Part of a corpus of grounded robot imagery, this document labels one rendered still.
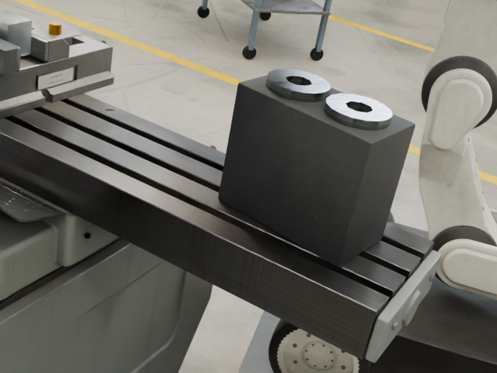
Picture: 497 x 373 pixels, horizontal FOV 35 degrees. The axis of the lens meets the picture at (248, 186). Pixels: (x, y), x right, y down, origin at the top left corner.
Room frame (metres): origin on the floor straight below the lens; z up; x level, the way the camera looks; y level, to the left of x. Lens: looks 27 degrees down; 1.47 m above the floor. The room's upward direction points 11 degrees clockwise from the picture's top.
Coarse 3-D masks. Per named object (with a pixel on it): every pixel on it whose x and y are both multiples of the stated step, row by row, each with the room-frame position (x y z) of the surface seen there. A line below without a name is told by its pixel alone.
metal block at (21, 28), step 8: (0, 16) 1.24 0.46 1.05; (8, 16) 1.25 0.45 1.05; (16, 16) 1.25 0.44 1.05; (0, 24) 1.21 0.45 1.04; (8, 24) 1.21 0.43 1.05; (16, 24) 1.22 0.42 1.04; (24, 24) 1.24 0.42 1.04; (0, 32) 1.21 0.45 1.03; (8, 32) 1.21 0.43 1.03; (16, 32) 1.22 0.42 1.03; (24, 32) 1.24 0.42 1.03; (8, 40) 1.21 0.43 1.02; (16, 40) 1.22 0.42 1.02; (24, 40) 1.24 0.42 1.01; (24, 48) 1.24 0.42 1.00
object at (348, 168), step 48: (240, 96) 1.01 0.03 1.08; (288, 96) 0.99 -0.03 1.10; (336, 96) 0.99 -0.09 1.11; (240, 144) 1.00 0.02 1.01; (288, 144) 0.96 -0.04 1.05; (336, 144) 0.92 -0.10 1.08; (384, 144) 0.92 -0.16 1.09; (240, 192) 0.99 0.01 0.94; (288, 192) 0.95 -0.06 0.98; (336, 192) 0.91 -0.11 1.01; (384, 192) 0.95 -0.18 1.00; (336, 240) 0.90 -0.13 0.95
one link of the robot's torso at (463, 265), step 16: (464, 240) 1.36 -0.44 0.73; (448, 256) 1.35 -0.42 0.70; (464, 256) 1.35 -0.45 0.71; (480, 256) 1.34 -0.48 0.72; (496, 256) 1.34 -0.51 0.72; (448, 272) 1.35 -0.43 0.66; (464, 272) 1.34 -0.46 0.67; (480, 272) 1.34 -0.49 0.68; (496, 272) 1.33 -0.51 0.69; (464, 288) 1.35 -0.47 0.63; (480, 288) 1.34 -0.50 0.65; (496, 288) 1.33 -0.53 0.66
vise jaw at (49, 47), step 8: (32, 32) 1.27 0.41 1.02; (40, 32) 1.28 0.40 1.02; (32, 40) 1.25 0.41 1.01; (40, 40) 1.24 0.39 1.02; (48, 40) 1.25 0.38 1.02; (56, 40) 1.26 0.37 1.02; (64, 40) 1.28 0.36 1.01; (32, 48) 1.25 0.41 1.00; (40, 48) 1.24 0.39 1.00; (48, 48) 1.24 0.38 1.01; (56, 48) 1.26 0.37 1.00; (64, 48) 1.28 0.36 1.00; (40, 56) 1.24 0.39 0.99; (48, 56) 1.24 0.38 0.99; (56, 56) 1.26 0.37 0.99; (64, 56) 1.28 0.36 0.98
